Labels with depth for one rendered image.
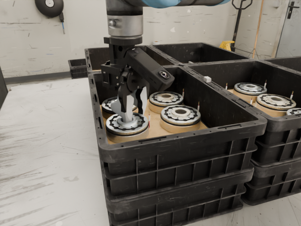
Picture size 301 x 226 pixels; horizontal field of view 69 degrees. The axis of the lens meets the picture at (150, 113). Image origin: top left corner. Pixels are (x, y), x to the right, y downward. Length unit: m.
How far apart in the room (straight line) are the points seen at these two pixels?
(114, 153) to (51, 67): 3.58
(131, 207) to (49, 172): 0.33
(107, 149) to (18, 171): 0.44
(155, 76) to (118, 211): 0.26
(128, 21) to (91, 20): 3.35
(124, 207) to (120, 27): 0.34
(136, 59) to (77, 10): 3.33
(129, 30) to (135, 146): 0.24
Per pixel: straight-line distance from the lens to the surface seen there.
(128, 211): 0.44
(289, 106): 0.72
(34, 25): 3.78
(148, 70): 0.46
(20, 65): 3.89
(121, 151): 0.33
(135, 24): 0.47
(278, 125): 0.46
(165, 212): 0.46
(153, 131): 0.55
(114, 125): 0.52
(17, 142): 0.86
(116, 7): 0.47
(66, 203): 0.59
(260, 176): 0.52
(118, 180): 0.38
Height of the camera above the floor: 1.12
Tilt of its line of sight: 27 degrees down
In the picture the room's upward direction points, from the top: straight up
